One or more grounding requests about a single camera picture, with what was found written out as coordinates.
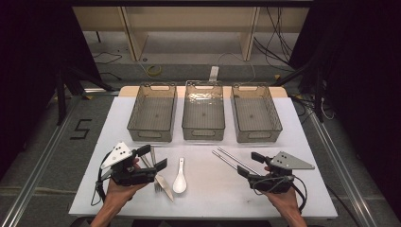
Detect person's right hand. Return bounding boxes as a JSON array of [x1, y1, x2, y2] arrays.
[[263, 185, 301, 213]]

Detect beige wooden desk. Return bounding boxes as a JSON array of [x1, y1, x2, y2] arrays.
[[72, 6, 310, 62]]

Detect clear grey plastic bin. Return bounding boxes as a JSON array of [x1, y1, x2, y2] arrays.
[[126, 82, 178, 143], [230, 82, 284, 144], [182, 79, 226, 142]]

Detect right hand-held gripper black cable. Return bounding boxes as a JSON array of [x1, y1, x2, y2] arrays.
[[252, 174, 308, 214]]

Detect tangled floor cables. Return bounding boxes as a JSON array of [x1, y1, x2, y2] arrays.
[[291, 94, 336, 123]]

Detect person's left hand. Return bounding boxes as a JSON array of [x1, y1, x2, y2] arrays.
[[103, 181, 148, 206]]

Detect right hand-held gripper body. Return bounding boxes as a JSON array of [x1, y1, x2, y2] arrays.
[[247, 150, 316, 194]]

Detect metal chopstick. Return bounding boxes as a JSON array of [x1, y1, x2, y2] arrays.
[[217, 146, 263, 177], [211, 149, 242, 171]]

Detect black cable bundle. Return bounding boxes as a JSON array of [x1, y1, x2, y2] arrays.
[[253, 6, 304, 74]]

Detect white table cover board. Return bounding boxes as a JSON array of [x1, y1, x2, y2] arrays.
[[68, 96, 339, 220]]

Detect left hand-held gripper black cable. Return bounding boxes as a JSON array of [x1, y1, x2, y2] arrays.
[[90, 150, 113, 207]]

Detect white power strip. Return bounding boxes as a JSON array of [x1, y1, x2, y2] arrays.
[[208, 65, 220, 83]]

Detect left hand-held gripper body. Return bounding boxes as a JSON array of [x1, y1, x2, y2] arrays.
[[100, 141, 158, 187]]

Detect thin black floor cable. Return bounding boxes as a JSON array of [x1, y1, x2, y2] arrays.
[[93, 51, 123, 65], [99, 71, 122, 81]]

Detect black curtain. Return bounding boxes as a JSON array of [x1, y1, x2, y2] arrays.
[[288, 0, 401, 218], [0, 0, 102, 178]]

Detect black metal stand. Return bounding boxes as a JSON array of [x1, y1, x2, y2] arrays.
[[55, 65, 116, 127], [272, 56, 325, 124]]

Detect white floor cable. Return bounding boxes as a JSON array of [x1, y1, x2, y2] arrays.
[[217, 51, 257, 83]]

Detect metal floor rail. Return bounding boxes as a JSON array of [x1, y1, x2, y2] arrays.
[[310, 113, 379, 227], [0, 91, 83, 227]]

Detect thick black floor cable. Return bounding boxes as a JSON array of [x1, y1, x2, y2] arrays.
[[325, 184, 361, 227]]

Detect white ceramic spoon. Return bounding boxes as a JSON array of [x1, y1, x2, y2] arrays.
[[172, 157, 188, 194]]

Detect yellow tape roll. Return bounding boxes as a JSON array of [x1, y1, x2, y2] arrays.
[[146, 64, 164, 78]]

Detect hand-held gripper black cable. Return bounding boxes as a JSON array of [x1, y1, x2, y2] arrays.
[[252, 174, 308, 214], [90, 150, 113, 207]]

